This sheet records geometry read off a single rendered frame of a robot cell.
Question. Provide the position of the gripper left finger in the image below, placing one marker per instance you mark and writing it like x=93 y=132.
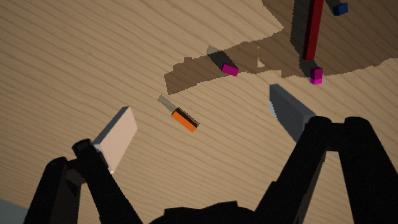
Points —
x=57 y=198

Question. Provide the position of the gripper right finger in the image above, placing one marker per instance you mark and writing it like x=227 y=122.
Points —
x=370 y=177

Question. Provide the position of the orange rod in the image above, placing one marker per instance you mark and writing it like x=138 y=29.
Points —
x=184 y=120

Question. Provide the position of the small blue block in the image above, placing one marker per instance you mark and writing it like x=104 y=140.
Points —
x=340 y=9

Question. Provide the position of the red rod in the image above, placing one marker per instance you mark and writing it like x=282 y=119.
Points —
x=312 y=29

